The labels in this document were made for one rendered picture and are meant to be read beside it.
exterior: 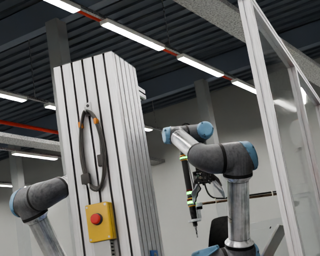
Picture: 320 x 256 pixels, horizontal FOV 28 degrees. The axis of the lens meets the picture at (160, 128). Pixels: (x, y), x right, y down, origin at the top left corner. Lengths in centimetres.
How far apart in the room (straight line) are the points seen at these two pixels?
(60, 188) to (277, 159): 100
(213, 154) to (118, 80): 45
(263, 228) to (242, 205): 829
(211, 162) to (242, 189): 17
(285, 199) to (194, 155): 55
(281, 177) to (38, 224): 114
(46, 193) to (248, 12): 110
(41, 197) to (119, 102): 54
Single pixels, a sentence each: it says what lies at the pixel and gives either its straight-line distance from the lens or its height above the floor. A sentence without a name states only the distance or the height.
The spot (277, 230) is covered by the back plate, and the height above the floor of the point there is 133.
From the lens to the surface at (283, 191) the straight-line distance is 201.
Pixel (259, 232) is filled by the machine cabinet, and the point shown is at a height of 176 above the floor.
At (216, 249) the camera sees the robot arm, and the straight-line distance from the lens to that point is 254.
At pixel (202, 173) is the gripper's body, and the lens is 285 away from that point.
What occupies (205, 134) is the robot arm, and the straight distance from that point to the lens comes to 277.
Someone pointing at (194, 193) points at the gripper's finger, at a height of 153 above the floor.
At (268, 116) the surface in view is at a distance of 205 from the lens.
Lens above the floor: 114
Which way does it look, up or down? 14 degrees up
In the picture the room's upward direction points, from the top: 9 degrees counter-clockwise
